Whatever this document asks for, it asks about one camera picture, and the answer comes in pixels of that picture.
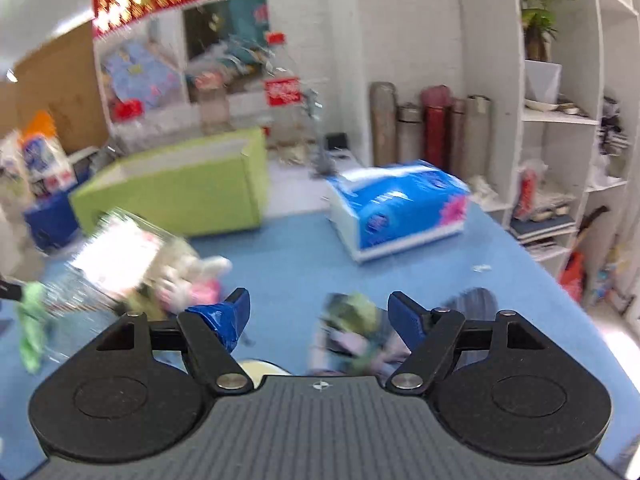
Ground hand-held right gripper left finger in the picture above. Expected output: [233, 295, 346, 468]
[95, 287, 254, 395]

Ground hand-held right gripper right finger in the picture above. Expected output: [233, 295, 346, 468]
[386, 290, 548, 395]

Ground small colourful packet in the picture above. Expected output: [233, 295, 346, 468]
[306, 292, 417, 377]

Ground white and pink plush toy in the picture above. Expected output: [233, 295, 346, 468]
[125, 254, 234, 322]

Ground cream round object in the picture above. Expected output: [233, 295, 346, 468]
[235, 358, 292, 391]

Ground dark blue box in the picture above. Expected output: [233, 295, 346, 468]
[24, 194, 82, 253]

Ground blue tissue pack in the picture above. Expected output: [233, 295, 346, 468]
[326, 159, 472, 264]

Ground clear plastic bag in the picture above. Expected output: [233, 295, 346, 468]
[47, 209, 173, 313]

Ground lime green storage box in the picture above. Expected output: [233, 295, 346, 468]
[69, 126, 271, 239]

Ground stack of books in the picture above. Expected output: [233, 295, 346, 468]
[509, 214, 578, 252]

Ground red packet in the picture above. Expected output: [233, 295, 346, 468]
[516, 169, 540, 220]

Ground orange and red bag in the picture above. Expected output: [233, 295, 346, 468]
[557, 205, 610, 303]

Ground grey rolled mat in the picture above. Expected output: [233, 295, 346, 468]
[397, 103, 426, 164]

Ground beige rolled mat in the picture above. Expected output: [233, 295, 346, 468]
[464, 94, 494, 182]

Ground brown rolled mat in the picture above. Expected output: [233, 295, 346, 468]
[369, 81, 400, 167]

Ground white shelf unit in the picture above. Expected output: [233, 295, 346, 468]
[459, 0, 640, 313]

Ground white plant pot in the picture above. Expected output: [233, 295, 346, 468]
[523, 59, 563, 106]

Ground green potted plant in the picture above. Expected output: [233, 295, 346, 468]
[515, 0, 584, 62]

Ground blue and white wall poster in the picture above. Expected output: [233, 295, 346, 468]
[99, 40, 183, 111]

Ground dark teal wall poster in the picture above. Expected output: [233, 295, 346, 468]
[183, 0, 271, 93]

